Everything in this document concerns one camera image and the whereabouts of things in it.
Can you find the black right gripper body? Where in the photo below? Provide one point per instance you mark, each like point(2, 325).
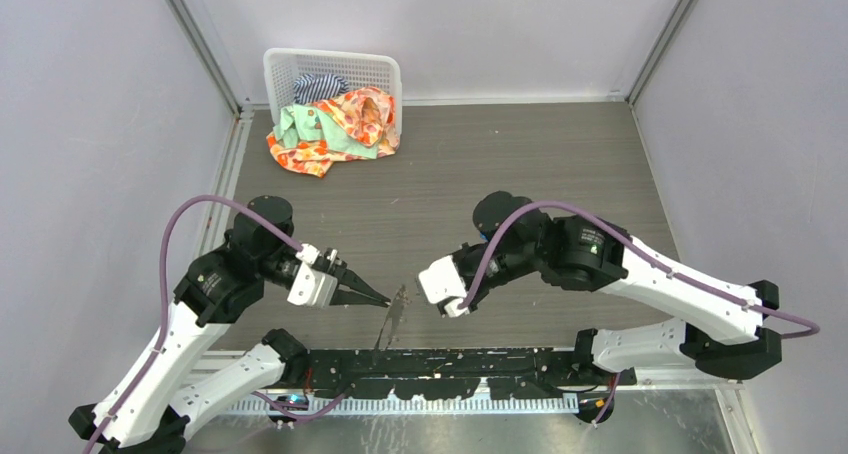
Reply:
point(494, 272)

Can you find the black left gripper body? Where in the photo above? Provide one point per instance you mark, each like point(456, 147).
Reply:
point(335, 264)

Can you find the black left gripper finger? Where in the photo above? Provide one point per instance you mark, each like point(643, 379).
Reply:
point(343, 297)
point(352, 282)

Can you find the metal keyring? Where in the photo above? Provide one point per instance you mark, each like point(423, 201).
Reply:
point(400, 298)

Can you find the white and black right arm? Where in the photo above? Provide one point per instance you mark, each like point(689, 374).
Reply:
point(714, 326)

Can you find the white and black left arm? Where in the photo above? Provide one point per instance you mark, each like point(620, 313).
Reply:
point(153, 409)

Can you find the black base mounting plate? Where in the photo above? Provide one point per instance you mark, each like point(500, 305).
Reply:
point(441, 374)

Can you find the mint green cloth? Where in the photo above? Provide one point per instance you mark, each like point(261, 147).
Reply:
point(307, 124)

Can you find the orange floral cloth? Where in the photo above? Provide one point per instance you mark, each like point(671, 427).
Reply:
point(367, 114)

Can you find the blue striped cloth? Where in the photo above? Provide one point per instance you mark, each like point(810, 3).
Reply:
point(310, 88)

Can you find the white plastic laundry basket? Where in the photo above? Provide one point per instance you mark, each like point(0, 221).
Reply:
point(283, 66)

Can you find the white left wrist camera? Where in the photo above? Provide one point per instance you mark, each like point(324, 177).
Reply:
point(311, 288)

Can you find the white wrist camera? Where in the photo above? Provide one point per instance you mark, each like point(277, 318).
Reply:
point(442, 286)
point(311, 288)

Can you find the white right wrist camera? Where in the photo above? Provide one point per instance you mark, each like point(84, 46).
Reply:
point(442, 286)

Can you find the perforated cable duct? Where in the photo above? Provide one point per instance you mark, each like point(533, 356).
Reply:
point(480, 403)

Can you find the aluminium frame rail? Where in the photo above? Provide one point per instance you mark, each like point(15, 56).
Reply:
point(681, 378)

